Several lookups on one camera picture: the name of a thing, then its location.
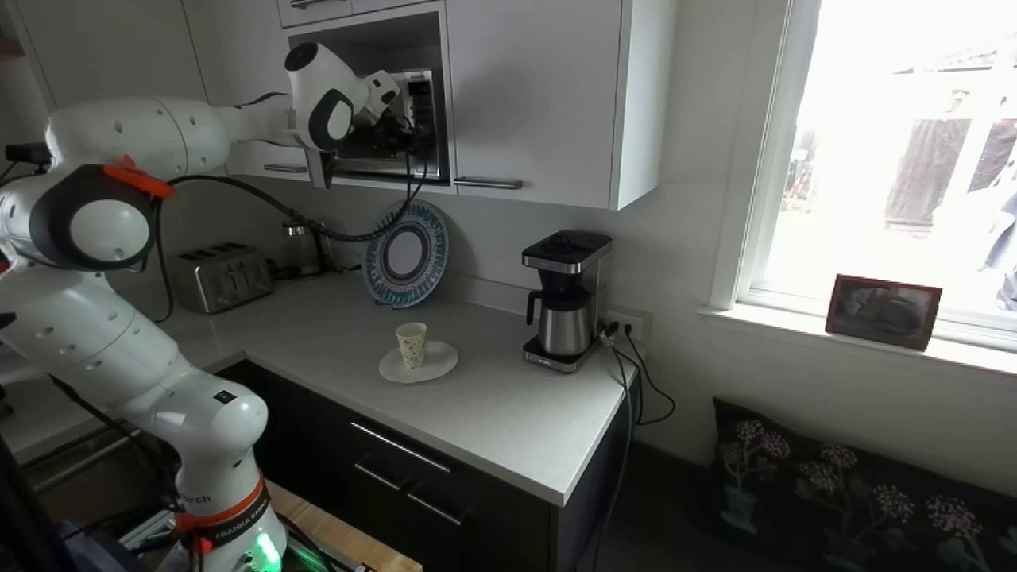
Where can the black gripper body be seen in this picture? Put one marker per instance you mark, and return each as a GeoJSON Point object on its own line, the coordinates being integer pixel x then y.
{"type": "Point", "coordinates": [390, 112]}

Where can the stainless steel microwave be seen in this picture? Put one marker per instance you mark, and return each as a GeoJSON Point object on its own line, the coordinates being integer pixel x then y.
{"type": "Point", "coordinates": [434, 146]}

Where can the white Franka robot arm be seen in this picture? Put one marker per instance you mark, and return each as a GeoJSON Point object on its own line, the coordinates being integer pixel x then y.
{"type": "Point", "coordinates": [116, 351]}

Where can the white microwave niche cabinet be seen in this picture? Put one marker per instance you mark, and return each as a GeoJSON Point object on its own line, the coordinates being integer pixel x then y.
{"type": "Point", "coordinates": [402, 37]}

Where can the narrow white cabinet door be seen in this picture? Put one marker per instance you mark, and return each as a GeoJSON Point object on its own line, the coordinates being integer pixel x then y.
{"type": "Point", "coordinates": [529, 98]}

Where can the wide white cabinet door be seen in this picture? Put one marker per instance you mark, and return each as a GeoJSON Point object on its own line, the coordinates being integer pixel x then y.
{"type": "Point", "coordinates": [244, 53]}

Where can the blue white decorative plate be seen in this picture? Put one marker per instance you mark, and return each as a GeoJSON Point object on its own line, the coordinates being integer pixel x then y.
{"type": "Point", "coordinates": [408, 254]}

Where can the dotted white paper cup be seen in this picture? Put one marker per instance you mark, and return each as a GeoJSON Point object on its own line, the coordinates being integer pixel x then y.
{"type": "Point", "coordinates": [411, 343]}

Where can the black steel coffee maker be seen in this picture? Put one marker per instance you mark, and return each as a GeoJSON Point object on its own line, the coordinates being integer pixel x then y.
{"type": "Point", "coordinates": [564, 305]}

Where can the white saucer plate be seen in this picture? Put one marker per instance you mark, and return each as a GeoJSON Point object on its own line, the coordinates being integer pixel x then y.
{"type": "Point", "coordinates": [436, 367]}

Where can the silver toaster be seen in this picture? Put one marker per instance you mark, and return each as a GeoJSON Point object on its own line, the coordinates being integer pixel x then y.
{"type": "Point", "coordinates": [224, 279]}

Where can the white outlet beside coffee maker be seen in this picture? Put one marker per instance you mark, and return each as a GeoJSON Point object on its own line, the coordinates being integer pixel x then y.
{"type": "Point", "coordinates": [626, 323]}

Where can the black base cabinet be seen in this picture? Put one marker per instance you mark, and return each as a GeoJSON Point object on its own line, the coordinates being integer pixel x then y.
{"type": "Point", "coordinates": [487, 518]}

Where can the wooden board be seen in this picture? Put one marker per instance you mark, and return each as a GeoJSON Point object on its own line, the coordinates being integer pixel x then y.
{"type": "Point", "coordinates": [337, 535]}

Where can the dark floral cushion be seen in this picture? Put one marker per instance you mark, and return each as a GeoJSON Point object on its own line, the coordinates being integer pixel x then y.
{"type": "Point", "coordinates": [848, 497]}

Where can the white window frame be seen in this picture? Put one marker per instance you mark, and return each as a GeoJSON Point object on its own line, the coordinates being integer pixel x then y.
{"type": "Point", "coordinates": [764, 161]}

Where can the small dark picture frame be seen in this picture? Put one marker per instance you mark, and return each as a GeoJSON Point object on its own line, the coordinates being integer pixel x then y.
{"type": "Point", "coordinates": [881, 314]}

